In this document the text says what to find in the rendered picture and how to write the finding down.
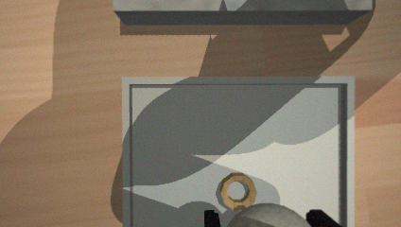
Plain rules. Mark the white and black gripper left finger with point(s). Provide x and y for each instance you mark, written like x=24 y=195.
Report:
x=211 y=219

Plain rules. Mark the white square tray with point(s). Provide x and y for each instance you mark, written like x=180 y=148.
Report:
x=191 y=144

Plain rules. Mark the grey ball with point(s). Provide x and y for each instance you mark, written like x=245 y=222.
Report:
x=267 y=215

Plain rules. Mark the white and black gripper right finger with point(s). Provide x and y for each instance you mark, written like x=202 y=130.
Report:
x=318 y=218

